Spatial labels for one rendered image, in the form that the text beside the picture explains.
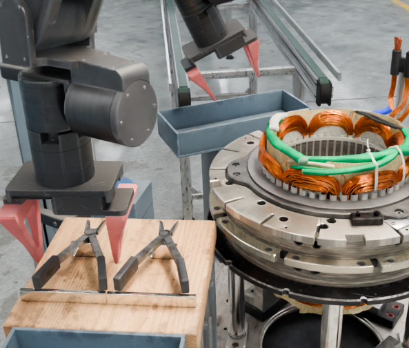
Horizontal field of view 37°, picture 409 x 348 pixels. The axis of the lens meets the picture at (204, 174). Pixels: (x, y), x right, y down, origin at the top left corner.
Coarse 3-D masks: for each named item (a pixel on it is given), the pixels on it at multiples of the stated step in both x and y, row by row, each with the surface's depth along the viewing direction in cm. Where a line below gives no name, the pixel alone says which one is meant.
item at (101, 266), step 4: (100, 256) 63; (104, 256) 64; (100, 260) 63; (104, 260) 63; (100, 264) 62; (104, 264) 62; (100, 268) 62; (104, 268) 62; (100, 272) 61; (104, 272) 61; (100, 276) 60; (104, 276) 60; (100, 280) 60; (104, 280) 60; (100, 284) 60; (104, 284) 61; (100, 288) 61; (104, 288) 61
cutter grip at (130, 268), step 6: (132, 258) 63; (126, 264) 62; (132, 264) 62; (120, 270) 61; (126, 270) 61; (132, 270) 63; (114, 276) 60; (120, 276) 60; (126, 276) 61; (114, 282) 60; (120, 282) 60; (126, 282) 62; (114, 288) 61; (120, 288) 60
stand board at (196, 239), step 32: (64, 224) 75; (96, 224) 75; (128, 224) 74; (192, 224) 74; (128, 256) 68; (192, 256) 68; (64, 288) 64; (96, 288) 64; (128, 288) 63; (160, 288) 63; (192, 288) 63; (32, 320) 60; (64, 320) 59; (96, 320) 59; (128, 320) 59; (160, 320) 59; (192, 320) 59
